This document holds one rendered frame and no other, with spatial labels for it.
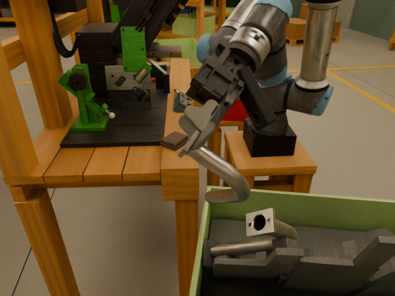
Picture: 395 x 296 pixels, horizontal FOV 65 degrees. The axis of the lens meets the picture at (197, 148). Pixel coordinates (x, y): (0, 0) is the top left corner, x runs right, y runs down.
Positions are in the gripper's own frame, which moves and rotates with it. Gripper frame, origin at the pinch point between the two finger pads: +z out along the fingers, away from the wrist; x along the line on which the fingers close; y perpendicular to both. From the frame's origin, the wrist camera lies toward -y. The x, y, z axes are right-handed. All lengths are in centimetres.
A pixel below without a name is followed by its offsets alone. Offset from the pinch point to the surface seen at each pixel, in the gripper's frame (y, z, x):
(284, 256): -21.9, 7.5, 0.6
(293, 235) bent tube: -22.9, 3.0, -1.4
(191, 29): 64, -223, -291
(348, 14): -198, -750, -571
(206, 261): -17.6, 14.0, -22.6
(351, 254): -37.7, -1.5, -5.7
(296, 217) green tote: -39, -11, -36
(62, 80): 55, -17, -78
